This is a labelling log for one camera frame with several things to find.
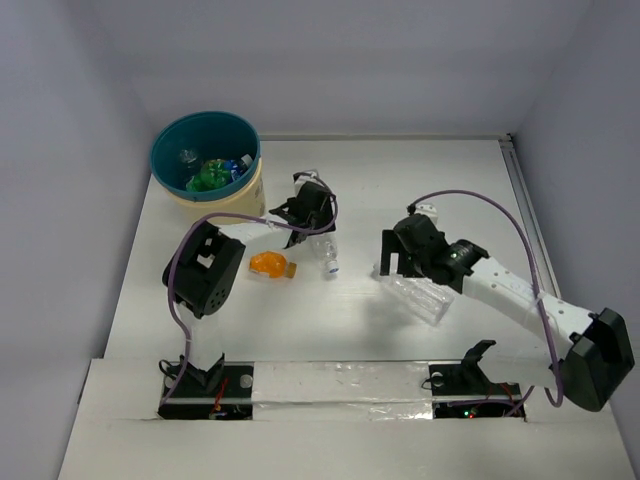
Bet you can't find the teal and cream bin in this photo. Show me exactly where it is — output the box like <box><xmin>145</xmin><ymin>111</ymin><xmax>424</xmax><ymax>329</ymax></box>
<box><xmin>150</xmin><ymin>111</ymin><xmax>265</xmax><ymax>222</ymax></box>

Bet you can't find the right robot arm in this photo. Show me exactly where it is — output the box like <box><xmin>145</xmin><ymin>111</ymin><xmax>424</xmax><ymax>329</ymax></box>
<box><xmin>380</xmin><ymin>213</ymin><xmax>635</xmax><ymax>412</ymax></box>

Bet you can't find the green plastic soda bottle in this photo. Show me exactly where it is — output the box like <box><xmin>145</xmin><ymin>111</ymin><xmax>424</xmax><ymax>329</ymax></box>
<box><xmin>186</xmin><ymin>159</ymin><xmax>233</xmax><ymax>192</ymax></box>

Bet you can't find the aluminium rail right edge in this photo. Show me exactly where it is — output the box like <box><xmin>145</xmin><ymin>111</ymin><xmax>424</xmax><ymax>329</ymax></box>
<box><xmin>498</xmin><ymin>135</ymin><xmax>561</xmax><ymax>298</ymax></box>

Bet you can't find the small orange juice bottle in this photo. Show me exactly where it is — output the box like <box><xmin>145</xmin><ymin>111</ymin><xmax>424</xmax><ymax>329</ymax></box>
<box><xmin>249</xmin><ymin>251</ymin><xmax>297</xmax><ymax>279</ymax></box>

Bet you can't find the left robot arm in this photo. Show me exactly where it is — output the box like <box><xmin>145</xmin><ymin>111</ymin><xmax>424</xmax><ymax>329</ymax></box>
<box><xmin>162</xmin><ymin>176</ymin><xmax>338</xmax><ymax>397</ymax></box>

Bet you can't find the clear bottle white cap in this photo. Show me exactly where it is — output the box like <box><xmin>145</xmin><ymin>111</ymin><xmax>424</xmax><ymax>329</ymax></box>
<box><xmin>372</xmin><ymin>269</ymin><xmax>455</xmax><ymax>326</ymax></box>

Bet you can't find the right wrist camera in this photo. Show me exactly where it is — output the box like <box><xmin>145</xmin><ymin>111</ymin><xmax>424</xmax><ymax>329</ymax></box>
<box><xmin>407</xmin><ymin>201</ymin><xmax>439</xmax><ymax>225</ymax></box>

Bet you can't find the clear crushed plastic bottle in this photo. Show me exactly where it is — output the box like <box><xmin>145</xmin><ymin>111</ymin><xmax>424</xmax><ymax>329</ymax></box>
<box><xmin>310</xmin><ymin>232</ymin><xmax>340</xmax><ymax>279</ymax></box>

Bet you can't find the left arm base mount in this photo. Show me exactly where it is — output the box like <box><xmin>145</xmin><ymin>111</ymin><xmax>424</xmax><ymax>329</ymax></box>
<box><xmin>158</xmin><ymin>362</ymin><xmax>254</xmax><ymax>421</ymax></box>

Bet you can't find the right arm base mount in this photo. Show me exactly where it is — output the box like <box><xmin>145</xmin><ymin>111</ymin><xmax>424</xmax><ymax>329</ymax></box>
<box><xmin>421</xmin><ymin>363</ymin><xmax>522</xmax><ymax>420</ymax></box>

